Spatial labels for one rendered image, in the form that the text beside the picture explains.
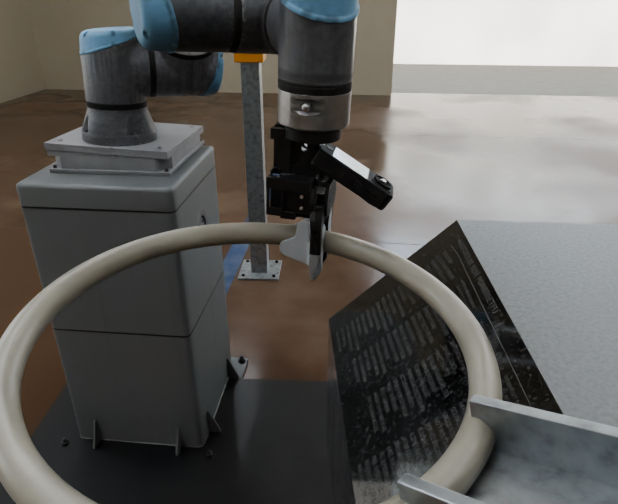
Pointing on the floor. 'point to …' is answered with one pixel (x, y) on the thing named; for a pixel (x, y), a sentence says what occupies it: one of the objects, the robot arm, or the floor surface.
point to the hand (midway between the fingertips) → (320, 265)
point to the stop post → (255, 165)
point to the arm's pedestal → (137, 302)
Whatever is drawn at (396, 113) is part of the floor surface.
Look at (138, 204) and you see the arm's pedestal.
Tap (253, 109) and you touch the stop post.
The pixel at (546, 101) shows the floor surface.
